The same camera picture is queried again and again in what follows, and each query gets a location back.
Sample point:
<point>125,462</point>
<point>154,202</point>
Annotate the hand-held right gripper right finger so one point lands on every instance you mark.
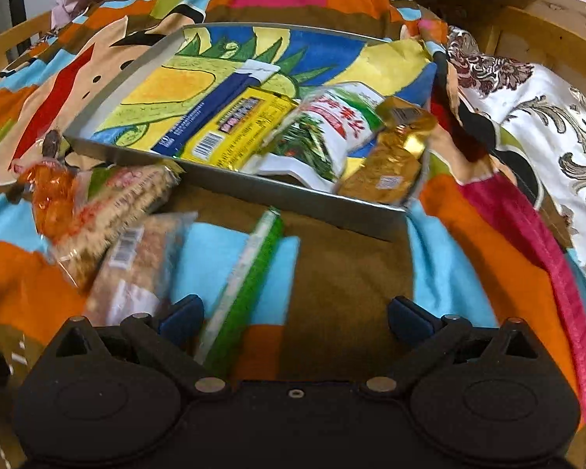
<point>410,317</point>

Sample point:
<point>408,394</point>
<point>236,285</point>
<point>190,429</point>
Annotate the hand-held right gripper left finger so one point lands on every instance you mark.
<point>183,313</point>

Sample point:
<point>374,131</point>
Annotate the brown bar clear packet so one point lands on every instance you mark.
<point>141,259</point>

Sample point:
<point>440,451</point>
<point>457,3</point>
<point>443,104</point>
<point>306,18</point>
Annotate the green stick packet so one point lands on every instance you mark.
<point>246,278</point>

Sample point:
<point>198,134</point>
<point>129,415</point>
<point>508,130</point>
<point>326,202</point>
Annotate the rice cracker packet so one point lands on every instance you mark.
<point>112,210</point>

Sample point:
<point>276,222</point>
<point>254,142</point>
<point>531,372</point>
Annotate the gold snack packet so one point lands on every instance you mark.
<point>386,166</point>

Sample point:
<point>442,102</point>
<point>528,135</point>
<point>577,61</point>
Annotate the yellow snack packet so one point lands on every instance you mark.
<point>244,127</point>

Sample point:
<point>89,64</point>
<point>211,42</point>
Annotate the blue packet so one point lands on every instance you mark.
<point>210,112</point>

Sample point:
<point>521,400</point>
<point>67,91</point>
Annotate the white and green snack packet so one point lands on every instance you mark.
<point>332,127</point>

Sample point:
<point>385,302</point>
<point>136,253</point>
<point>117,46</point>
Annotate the grey tray with dinosaur drawing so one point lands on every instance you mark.
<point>127,102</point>

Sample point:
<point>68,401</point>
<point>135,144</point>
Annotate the colourful printed blanket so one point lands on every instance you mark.
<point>351,273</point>

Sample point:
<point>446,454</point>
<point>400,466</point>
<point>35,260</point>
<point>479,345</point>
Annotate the floral patterned cloth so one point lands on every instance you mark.
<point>542,122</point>

